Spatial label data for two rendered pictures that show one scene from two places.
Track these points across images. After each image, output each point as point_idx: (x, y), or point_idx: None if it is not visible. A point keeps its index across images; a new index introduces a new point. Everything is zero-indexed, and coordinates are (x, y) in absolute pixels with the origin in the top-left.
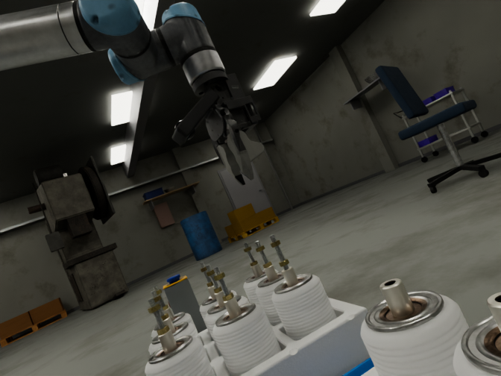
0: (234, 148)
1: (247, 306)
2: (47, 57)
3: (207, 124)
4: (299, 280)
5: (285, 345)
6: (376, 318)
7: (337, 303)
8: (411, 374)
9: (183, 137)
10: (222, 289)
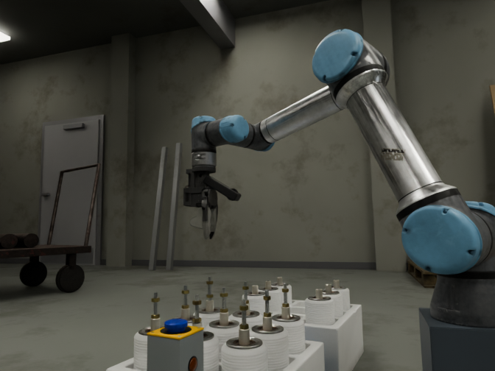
0: (215, 217)
1: (237, 313)
2: (288, 134)
3: (210, 192)
4: (203, 311)
5: None
6: (259, 294)
7: None
8: None
9: (238, 199)
10: (247, 295)
